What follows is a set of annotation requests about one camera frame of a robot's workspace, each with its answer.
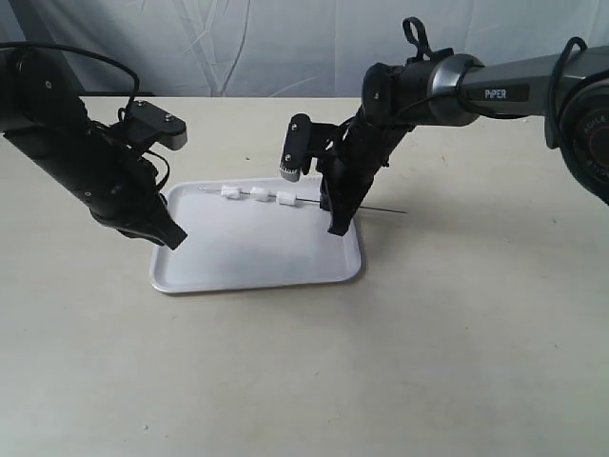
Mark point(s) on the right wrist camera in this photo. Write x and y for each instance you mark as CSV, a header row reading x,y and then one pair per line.
x,y
296,158

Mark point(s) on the white plastic tray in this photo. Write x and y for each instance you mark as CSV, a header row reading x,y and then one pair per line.
x,y
245,244

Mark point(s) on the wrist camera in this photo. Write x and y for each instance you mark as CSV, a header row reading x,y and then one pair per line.
x,y
146,124
296,158

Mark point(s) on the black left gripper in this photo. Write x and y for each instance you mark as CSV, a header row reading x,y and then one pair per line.
x,y
118,186

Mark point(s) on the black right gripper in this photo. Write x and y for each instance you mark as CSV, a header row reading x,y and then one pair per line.
x,y
359,150

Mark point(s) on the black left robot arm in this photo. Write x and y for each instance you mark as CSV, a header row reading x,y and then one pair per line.
x,y
38,106

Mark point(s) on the white marshmallow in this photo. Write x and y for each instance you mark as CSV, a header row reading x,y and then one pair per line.
x,y
284,198
230,192
260,194

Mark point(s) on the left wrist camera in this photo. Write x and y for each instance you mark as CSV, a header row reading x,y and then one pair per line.
x,y
146,124

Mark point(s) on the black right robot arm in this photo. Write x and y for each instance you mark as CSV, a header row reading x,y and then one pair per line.
x,y
568,90

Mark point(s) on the white backdrop curtain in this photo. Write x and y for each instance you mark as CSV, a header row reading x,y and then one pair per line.
x,y
284,48

